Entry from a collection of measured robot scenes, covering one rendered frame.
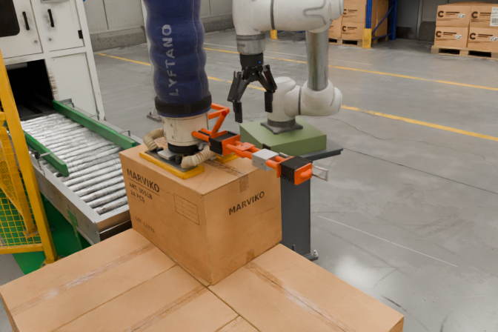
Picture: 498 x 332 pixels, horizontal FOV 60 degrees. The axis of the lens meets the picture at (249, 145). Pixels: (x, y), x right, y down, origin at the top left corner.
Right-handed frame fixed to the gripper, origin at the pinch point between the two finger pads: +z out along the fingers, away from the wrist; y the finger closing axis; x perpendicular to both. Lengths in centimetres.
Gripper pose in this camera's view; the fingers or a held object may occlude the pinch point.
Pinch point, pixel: (253, 113)
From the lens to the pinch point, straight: 142.9
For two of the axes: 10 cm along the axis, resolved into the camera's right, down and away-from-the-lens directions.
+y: -7.4, 2.9, -6.1
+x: 6.7, 2.5, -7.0
